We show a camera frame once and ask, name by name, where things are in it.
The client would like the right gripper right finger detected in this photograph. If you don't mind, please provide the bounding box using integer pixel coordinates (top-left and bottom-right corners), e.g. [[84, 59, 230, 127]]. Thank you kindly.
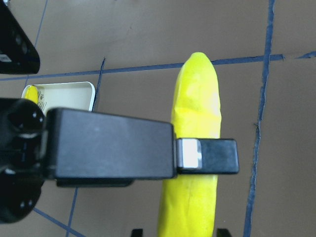
[[175, 138, 239, 175]]

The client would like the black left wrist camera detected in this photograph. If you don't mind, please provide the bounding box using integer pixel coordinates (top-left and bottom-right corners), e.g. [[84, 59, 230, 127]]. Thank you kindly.
[[0, 1, 40, 75]]

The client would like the yellow banana moved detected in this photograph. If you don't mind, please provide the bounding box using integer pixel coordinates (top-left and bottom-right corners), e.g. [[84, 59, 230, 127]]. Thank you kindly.
[[25, 85, 39, 104], [157, 52, 222, 237]]

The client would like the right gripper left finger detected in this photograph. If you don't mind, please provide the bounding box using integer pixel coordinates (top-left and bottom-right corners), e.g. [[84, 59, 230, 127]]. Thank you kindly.
[[43, 108, 176, 187]]

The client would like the white rectangular bear plate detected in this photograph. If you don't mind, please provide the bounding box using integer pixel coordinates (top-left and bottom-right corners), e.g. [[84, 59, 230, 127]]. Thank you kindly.
[[21, 81, 95, 114]]

